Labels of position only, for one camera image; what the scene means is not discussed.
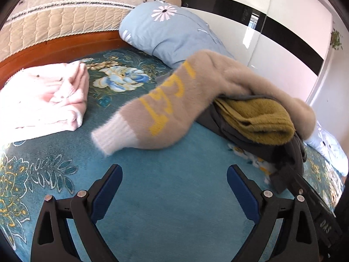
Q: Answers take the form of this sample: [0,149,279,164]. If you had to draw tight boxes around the pink fleece garment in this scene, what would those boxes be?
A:
[0,61,89,142]

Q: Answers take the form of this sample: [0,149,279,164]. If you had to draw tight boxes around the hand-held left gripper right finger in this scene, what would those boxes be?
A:
[227,164,319,262]

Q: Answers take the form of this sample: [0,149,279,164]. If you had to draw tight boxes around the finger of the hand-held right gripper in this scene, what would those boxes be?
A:
[289,174,332,219]

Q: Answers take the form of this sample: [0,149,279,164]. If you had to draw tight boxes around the blue daisy pillow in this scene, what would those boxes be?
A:
[119,1,236,70]

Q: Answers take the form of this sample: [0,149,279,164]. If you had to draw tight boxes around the olive green knit garment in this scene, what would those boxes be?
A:
[214,98,295,145]

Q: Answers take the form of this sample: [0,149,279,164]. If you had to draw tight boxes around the wooden headboard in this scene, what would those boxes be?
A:
[0,30,128,88]

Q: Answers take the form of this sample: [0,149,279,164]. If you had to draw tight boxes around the beige fluffy sweater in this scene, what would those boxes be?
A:
[91,50,317,156]

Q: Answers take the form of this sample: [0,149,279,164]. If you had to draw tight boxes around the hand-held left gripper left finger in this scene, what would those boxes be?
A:
[31,164,123,262]

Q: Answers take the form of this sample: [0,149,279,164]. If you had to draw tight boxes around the green wall plant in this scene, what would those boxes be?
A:
[330,29,343,50]

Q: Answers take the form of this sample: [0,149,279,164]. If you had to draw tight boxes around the teal floral blanket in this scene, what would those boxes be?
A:
[0,48,344,262]

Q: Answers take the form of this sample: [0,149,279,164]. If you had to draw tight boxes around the beige quilted headboard cover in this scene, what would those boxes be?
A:
[0,0,182,63]

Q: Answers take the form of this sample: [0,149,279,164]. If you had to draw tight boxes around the dark grey garment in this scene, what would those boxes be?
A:
[196,94,308,194]

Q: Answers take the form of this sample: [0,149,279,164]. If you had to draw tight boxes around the pale blue pillow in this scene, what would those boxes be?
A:
[304,120,349,176]

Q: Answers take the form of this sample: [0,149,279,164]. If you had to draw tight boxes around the white glossy wardrobe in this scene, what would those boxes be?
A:
[178,0,334,104]

